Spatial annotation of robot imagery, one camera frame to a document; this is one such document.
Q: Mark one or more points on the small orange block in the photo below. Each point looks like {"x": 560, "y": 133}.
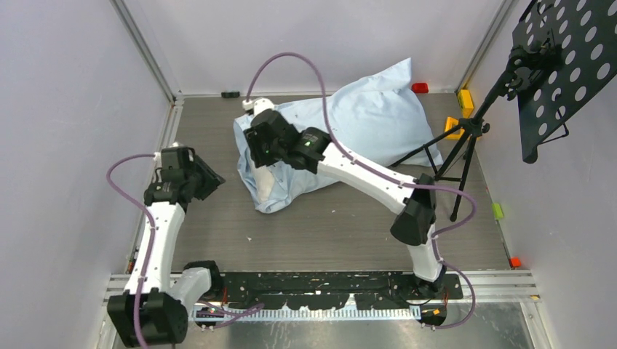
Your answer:
{"x": 515, "y": 263}

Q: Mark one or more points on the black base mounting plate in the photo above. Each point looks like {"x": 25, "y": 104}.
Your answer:
{"x": 373, "y": 290}

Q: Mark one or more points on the green block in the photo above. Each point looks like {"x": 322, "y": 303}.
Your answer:
{"x": 497, "y": 211}

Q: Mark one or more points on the slotted cable duct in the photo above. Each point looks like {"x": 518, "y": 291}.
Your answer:
{"x": 348, "y": 313}

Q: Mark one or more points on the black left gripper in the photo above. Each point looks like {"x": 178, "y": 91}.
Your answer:
{"x": 212, "y": 179}

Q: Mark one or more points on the yellow block near tripod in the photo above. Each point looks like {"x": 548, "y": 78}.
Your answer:
{"x": 450, "y": 124}

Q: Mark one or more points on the light blue pillowcase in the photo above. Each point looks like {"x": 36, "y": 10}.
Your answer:
{"x": 377, "y": 116}

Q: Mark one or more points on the black tripod stand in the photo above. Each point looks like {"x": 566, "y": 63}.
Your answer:
{"x": 462, "y": 144}

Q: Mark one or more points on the yellow block on rail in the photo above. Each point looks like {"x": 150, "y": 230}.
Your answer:
{"x": 465, "y": 102}

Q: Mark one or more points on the white pillow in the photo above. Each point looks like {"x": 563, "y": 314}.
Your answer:
{"x": 265, "y": 183}

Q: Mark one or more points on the black perforated stand plate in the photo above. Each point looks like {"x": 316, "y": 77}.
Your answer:
{"x": 573, "y": 47}

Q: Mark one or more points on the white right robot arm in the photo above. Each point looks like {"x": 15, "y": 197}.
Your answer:
{"x": 411, "y": 200}

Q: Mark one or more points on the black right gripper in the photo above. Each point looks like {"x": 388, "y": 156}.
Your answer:
{"x": 258, "y": 159}

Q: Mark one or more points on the small black wall object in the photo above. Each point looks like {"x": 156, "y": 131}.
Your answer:
{"x": 230, "y": 94}

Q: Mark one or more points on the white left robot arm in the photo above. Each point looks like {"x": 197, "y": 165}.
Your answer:
{"x": 152, "y": 308}

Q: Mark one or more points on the red toy block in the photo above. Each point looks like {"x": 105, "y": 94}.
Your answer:
{"x": 420, "y": 87}

